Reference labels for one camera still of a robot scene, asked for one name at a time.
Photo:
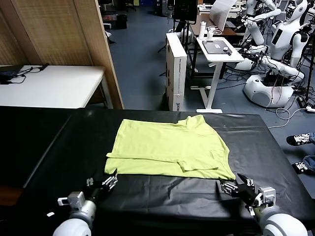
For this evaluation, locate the white floor power strip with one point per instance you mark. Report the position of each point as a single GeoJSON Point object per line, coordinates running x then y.
{"type": "Point", "coordinates": [310, 108]}

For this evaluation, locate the black power strip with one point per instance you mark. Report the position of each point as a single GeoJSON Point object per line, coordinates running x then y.
{"type": "Point", "coordinates": [44, 66]}

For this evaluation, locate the white table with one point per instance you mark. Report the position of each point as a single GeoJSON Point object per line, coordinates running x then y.
{"type": "Point", "coordinates": [49, 86]}

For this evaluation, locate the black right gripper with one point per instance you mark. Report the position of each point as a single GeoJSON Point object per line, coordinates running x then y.
{"type": "Point", "coordinates": [248, 195]}

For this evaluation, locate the white rounded robot base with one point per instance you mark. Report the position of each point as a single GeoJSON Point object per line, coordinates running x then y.
{"type": "Point", "coordinates": [243, 65]}

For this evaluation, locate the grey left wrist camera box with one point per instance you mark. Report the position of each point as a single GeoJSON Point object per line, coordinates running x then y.
{"type": "Point", "coordinates": [76, 199]}

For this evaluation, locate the small black device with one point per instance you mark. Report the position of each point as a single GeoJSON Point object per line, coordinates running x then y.
{"type": "Point", "coordinates": [227, 51]}

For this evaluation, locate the small white cup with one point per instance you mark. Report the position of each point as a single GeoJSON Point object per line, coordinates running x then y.
{"type": "Point", "coordinates": [210, 34]}

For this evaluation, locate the black white sneaker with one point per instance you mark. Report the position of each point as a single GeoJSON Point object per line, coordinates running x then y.
{"type": "Point", "coordinates": [297, 139]}
{"type": "Point", "coordinates": [300, 167]}

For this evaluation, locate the white humanoid robot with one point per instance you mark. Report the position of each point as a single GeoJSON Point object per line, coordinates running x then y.
{"type": "Point", "coordinates": [283, 41]}
{"type": "Point", "coordinates": [256, 33]}

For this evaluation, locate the black tripod stand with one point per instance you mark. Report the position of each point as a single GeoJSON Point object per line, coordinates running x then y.
{"type": "Point", "coordinates": [164, 46]}
{"type": "Point", "coordinates": [308, 81]}

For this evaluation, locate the wooden partition screen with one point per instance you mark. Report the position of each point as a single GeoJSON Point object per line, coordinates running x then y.
{"type": "Point", "coordinates": [61, 32]}

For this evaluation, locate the white height-adjustable desk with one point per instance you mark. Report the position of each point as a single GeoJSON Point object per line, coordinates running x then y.
{"type": "Point", "coordinates": [221, 58]}

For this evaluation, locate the grey laptop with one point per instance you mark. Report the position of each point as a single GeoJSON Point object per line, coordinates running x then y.
{"type": "Point", "coordinates": [214, 48]}

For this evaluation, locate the black monitor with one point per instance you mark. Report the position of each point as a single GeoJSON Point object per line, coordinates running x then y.
{"type": "Point", "coordinates": [185, 11]}

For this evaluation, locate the lime green t-shirt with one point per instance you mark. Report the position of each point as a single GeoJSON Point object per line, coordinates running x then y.
{"type": "Point", "coordinates": [160, 142]}

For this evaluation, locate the black storage bin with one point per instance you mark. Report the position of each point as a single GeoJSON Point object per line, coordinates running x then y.
{"type": "Point", "coordinates": [121, 22]}

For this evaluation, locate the tall white bottle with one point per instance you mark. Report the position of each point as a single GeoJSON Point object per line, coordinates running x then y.
{"type": "Point", "coordinates": [202, 30]}

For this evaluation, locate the blue jeans leg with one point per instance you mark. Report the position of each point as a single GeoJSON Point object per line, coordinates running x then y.
{"type": "Point", "coordinates": [312, 137]}
{"type": "Point", "coordinates": [310, 163]}

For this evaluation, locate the white curved panel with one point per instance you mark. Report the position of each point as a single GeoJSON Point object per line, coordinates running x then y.
{"type": "Point", "coordinates": [220, 14]}

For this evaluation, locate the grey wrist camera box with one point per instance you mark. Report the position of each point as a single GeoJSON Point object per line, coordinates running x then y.
{"type": "Point", "coordinates": [76, 199]}
{"type": "Point", "coordinates": [267, 194]}

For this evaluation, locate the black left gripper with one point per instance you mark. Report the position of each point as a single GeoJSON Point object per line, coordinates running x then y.
{"type": "Point", "coordinates": [97, 194]}

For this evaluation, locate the tall white cardboard box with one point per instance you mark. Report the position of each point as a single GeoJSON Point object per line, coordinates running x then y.
{"type": "Point", "coordinates": [177, 73]}

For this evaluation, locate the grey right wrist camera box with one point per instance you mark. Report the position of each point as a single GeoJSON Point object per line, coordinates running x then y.
{"type": "Point", "coordinates": [267, 194]}

